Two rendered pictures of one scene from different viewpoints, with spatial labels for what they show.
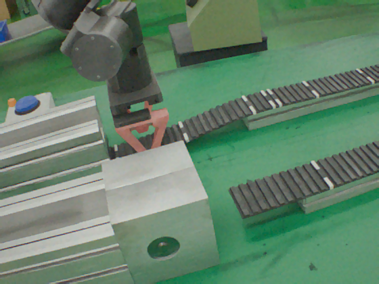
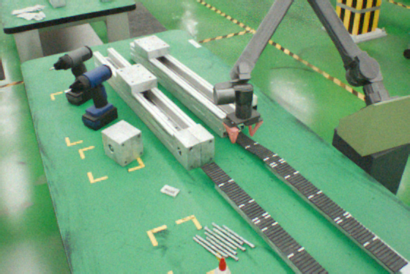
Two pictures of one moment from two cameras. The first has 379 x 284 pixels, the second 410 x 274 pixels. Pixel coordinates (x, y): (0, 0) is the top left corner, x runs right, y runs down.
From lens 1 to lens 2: 1.06 m
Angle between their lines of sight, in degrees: 57
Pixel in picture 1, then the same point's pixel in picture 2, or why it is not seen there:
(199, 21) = (343, 121)
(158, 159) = (203, 134)
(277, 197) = (210, 172)
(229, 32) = (351, 138)
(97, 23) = (225, 87)
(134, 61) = (239, 108)
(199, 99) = (286, 146)
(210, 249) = (186, 163)
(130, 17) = (242, 94)
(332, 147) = (258, 193)
